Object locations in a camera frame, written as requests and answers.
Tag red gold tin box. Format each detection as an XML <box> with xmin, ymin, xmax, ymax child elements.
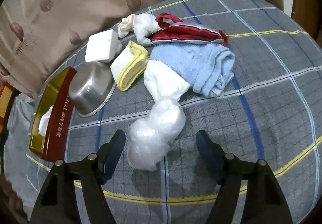
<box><xmin>29</xmin><ymin>66</ymin><xmax>76</xmax><ymax>162</ymax></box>

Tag light blue towel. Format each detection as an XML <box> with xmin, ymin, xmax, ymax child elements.
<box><xmin>151</xmin><ymin>43</ymin><xmax>235</xmax><ymax>97</ymax></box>

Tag yellow white cloth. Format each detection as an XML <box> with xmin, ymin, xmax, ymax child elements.
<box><xmin>110</xmin><ymin>40</ymin><xmax>149</xmax><ymax>91</ymax></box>

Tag cream scrunched cloth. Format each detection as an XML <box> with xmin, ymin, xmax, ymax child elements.
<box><xmin>117</xmin><ymin>14</ymin><xmax>136</xmax><ymax>38</ymax></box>

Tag red satin pouch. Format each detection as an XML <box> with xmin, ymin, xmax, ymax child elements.
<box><xmin>151</xmin><ymin>13</ymin><xmax>229</xmax><ymax>46</ymax></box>

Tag white fluffy cloth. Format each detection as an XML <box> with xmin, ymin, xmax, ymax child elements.
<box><xmin>133</xmin><ymin>13</ymin><xmax>162</xmax><ymax>45</ymax></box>

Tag white sock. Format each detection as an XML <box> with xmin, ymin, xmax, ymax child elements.
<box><xmin>143</xmin><ymin>60</ymin><xmax>190</xmax><ymax>102</ymax></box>

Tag translucent plastic cover sheet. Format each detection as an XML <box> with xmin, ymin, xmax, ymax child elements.
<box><xmin>4</xmin><ymin>94</ymin><xmax>38</xmax><ymax>211</ymax></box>

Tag grey plaid bed sheet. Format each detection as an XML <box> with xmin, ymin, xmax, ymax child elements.
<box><xmin>25</xmin><ymin>0</ymin><xmax>321</xmax><ymax>223</ymax></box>

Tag orange yellow cardboard box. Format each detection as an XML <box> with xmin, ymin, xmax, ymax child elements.
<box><xmin>0</xmin><ymin>82</ymin><xmax>16</xmax><ymax>132</ymax></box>

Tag stainless steel bowl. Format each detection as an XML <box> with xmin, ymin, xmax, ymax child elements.
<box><xmin>69</xmin><ymin>61</ymin><xmax>116</xmax><ymax>117</ymax></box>

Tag brown wooden door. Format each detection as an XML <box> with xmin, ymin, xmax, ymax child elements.
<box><xmin>291</xmin><ymin>0</ymin><xmax>321</xmax><ymax>40</ymax></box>

